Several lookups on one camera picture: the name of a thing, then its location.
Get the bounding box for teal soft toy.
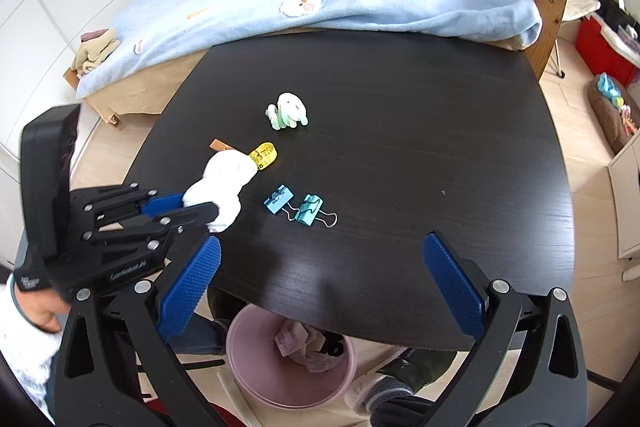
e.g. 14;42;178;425
596;74;627;108

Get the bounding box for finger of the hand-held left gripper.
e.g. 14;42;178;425
70;181;187;224
81;201;220;259

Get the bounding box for person's left leg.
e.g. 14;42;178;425
170;286;242;358

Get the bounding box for blue binder clip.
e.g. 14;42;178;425
263;186;297;222

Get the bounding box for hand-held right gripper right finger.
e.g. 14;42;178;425
422;231;588;427

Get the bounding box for pink printed packet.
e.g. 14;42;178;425
277;327;297;356

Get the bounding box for person's leg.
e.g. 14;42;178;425
170;286;242;358
344;347;458;427

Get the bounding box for person's left hand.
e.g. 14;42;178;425
14;289;68;334

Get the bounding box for white cardboard box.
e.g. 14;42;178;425
291;322;322;349

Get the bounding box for red cooler box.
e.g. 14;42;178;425
575;14;640;88

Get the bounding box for white sock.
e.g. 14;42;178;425
182;150;258;234

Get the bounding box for pink waste bin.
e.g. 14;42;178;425
226;304;357;410

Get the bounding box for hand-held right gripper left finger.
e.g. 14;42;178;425
52;236;222;427

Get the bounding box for yellow tape measure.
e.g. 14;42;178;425
248;142;279;170

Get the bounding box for grey plastic bag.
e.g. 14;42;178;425
292;346;347;374

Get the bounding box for white wardrobe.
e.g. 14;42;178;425
0;0;151;269

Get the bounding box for person's right leg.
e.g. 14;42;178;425
344;347;458;427

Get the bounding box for black storage box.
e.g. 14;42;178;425
587;0;640;35

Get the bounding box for brown pet bed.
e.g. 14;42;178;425
587;74;640;154

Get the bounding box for white drawer cabinet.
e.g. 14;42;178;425
607;139;640;261

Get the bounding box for teal binder clip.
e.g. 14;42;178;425
294;193;339;228

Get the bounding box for beige folded clothes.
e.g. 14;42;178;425
75;28;122;78

